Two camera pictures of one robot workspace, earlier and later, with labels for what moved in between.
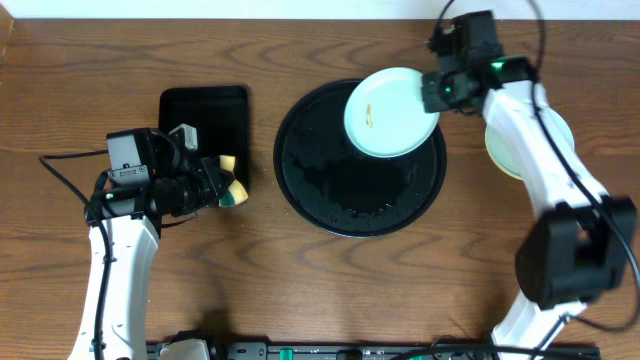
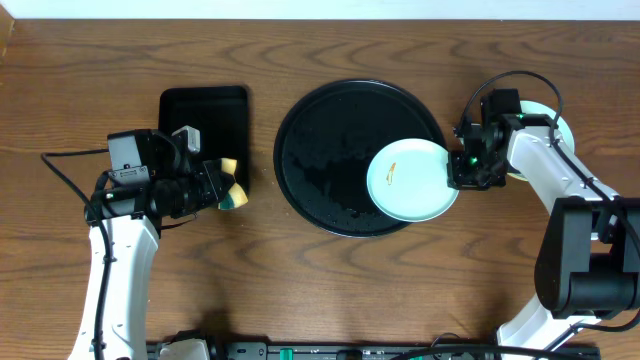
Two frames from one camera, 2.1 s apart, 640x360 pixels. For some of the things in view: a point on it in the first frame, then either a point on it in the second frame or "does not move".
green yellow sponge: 237,193 does not move
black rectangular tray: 220,114 does not move
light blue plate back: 385,115 to 407,180
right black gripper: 431,92 to 458,166
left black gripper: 212,181 does not move
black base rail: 241,351 does not move
